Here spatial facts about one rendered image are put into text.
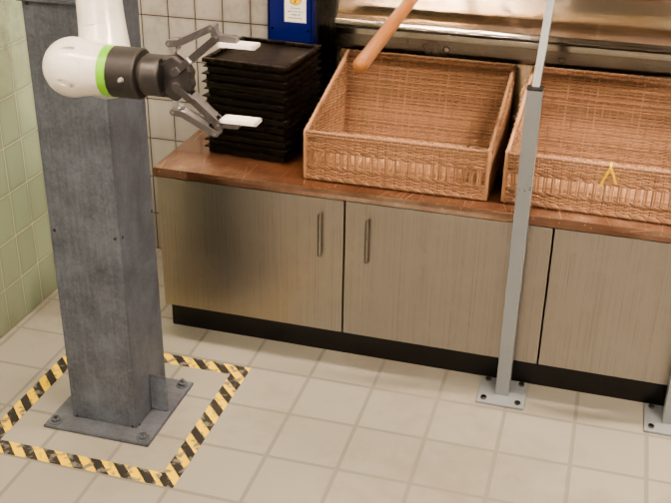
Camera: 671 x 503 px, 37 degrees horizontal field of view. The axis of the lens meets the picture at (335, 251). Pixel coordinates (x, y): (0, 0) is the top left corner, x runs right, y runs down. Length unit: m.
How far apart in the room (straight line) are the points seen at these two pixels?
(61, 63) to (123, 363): 1.15
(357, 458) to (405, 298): 0.53
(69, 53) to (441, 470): 1.51
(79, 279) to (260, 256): 0.63
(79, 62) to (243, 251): 1.37
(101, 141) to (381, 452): 1.12
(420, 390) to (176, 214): 0.93
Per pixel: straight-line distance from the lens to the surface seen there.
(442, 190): 2.89
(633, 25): 3.20
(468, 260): 2.91
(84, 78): 1.86
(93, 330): 2.79
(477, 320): 3.00
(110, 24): 2.00
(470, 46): 3.26
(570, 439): 2.93
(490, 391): 3.07
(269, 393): 3.02
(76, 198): 2.61
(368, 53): 1.97
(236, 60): 3.11
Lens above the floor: 1.72
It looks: 27 degrees down
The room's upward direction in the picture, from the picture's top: 1 degrees clockwise
